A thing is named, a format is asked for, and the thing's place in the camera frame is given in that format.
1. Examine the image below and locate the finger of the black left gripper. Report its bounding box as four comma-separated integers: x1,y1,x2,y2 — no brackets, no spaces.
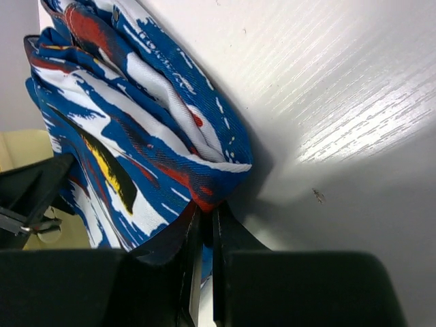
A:
1,154,75,249

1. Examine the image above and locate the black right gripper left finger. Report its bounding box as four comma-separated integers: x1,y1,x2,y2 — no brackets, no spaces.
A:
1,204,202,326

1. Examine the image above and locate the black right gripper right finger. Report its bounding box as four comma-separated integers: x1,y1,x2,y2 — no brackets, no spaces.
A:
212,204,407,326

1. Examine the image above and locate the yellow hard-shell suitcase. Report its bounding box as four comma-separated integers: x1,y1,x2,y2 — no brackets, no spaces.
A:
1,129,90,250

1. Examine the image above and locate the blue white red patterned cloth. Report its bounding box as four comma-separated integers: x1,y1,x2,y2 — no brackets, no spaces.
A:
23,0,255,283

